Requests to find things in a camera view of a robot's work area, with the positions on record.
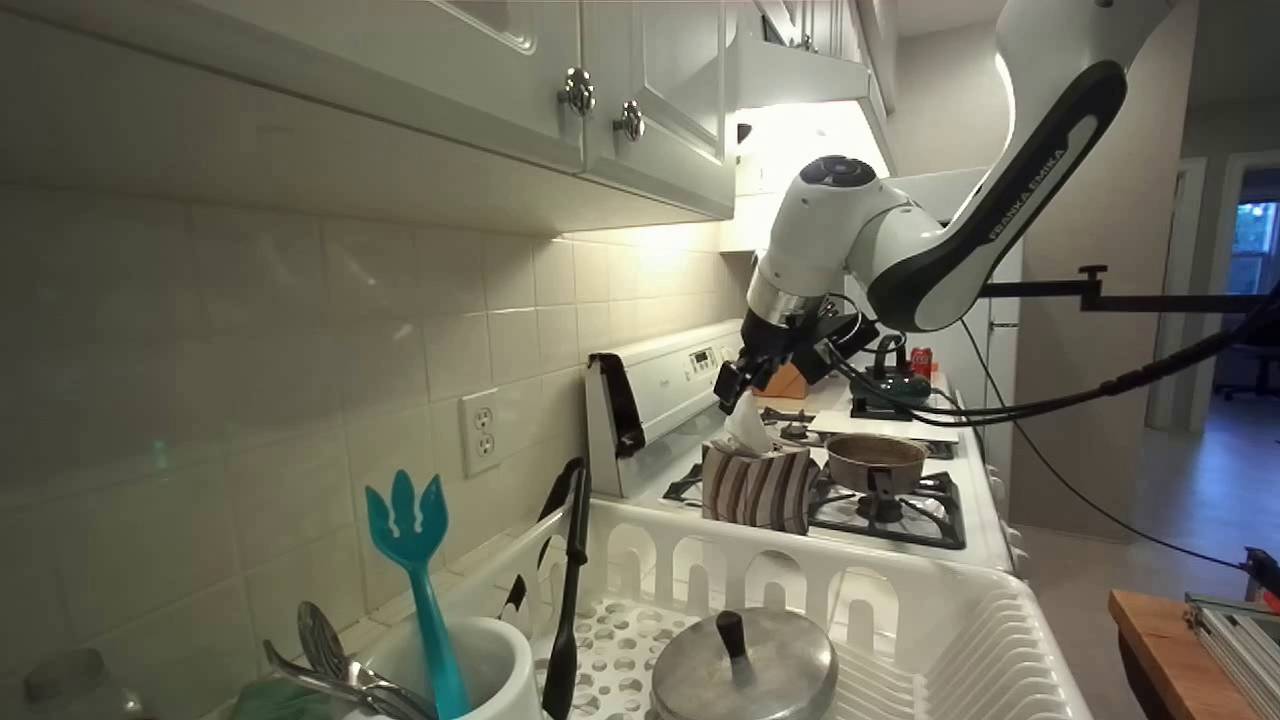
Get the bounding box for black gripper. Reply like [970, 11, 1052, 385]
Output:
[713, 314, 882, 411]

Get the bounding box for striped tissue box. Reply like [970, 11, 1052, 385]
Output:
[700, 446, 816, 538]

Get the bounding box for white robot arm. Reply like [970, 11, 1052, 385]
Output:
[713, 0, 1177, 411]

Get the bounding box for brown pan on stove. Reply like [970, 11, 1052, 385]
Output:
[827, 438, 924, 493]

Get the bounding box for white gas stove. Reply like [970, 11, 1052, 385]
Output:
[583, 325, 1018, 571]

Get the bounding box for white dish rack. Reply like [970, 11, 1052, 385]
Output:
[438, 498, 1098, 720]

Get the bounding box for steel pot lid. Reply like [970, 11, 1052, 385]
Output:
[653, 607, 841, 720]

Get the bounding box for white upper cabinets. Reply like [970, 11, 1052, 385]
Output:
[0, 0, 888, 233]

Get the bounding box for teal plastic fork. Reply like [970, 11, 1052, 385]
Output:
[364, 472, 470, 720]

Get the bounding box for white utensil cup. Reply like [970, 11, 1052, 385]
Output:
[364, 615, 546, 720]

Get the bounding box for wooden table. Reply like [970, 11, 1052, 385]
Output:
[1107, 590, 1275, 720]

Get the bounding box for metal spoon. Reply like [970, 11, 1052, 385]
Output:
[264, 599, 438, 720]

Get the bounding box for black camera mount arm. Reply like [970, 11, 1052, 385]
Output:
[980, 266, 1275, 316]

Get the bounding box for white wall outlet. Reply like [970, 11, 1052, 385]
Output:
[461, 390, 501, 475]

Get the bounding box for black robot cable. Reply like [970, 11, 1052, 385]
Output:
[916, 275, 1280, 575]

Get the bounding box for black handled spatula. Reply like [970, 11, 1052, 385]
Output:
[539, 462, 591, 720]

